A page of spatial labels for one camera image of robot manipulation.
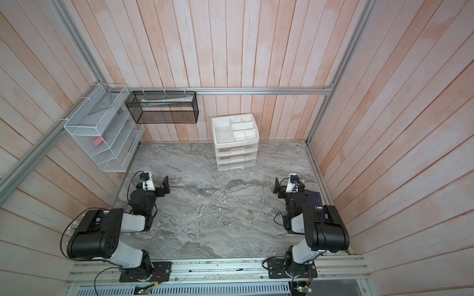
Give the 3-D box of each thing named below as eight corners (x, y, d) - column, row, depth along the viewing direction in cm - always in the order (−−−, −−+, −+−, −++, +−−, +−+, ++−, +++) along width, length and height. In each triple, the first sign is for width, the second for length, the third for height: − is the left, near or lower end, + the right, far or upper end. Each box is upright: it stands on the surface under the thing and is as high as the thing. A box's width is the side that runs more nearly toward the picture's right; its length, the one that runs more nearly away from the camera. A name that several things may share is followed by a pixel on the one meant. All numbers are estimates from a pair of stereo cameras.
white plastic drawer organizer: (217, 172, 107) (214, 142, 88) (214, 148, 120) (210, 117, 100) (255, 167, 110) (260, 136, 90) (248, 144, 122) (251, 113, 102)
